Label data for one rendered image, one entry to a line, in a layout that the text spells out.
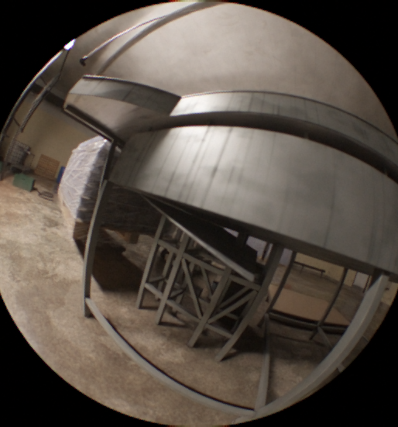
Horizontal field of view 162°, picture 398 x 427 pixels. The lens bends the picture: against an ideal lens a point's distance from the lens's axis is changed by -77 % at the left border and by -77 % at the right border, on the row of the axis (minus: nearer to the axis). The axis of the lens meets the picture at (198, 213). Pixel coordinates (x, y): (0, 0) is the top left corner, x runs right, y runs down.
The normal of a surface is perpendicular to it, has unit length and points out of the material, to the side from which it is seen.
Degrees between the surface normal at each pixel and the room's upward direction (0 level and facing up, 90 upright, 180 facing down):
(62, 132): 90
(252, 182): 90
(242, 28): 180
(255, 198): 90
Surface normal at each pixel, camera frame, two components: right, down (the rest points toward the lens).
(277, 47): -0.34, 0.94
